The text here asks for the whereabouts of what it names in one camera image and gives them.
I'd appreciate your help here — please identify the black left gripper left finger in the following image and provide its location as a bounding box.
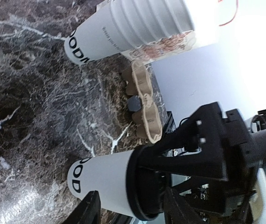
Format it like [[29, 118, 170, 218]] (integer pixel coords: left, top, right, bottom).
[[62, 191, 101, 224]]

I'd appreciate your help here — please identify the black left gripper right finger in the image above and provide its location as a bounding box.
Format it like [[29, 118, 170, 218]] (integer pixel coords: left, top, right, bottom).
[[164, 187, 205, 224]]

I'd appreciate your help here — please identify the single white paper cup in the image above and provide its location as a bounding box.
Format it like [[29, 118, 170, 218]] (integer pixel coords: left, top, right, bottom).
[[67, 150, 135, 217]]

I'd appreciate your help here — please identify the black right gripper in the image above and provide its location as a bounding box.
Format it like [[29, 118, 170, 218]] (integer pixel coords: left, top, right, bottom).
[[137, 102, 266, 224]]

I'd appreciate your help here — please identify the single black cup lid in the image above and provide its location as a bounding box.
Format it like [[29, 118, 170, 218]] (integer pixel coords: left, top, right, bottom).
[[125, 146, 172, 221]]

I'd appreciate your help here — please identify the printed paper takeout bag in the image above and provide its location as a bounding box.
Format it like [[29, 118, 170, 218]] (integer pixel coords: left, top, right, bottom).
[[121, 0, 239, 64]]

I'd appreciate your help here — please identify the stack of white paper cups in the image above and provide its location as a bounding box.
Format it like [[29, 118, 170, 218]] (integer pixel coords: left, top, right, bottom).
[[64, 0, 194, 65]]

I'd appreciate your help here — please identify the brown cardboard cup carrier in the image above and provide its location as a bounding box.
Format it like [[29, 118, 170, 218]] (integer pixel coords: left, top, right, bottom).
[[122, 60, 162, 144]]

